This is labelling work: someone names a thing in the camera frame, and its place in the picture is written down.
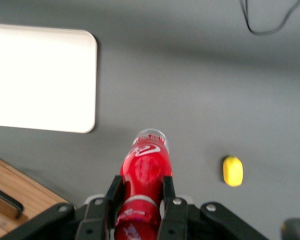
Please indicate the cream plastic tray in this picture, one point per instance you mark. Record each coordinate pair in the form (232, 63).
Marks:
(40, 77)

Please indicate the wooden drawer cabinet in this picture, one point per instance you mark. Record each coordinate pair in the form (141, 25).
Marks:
(12, 180)

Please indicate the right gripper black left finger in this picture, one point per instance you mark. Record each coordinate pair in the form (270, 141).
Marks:
(97, 220)

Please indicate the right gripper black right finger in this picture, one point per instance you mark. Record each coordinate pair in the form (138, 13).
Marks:
(175, 220)

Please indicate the red coke bottle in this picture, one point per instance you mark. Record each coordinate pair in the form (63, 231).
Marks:
(146, 170)

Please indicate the yellow lemon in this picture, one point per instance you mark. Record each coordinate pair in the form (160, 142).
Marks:
(232, 171)

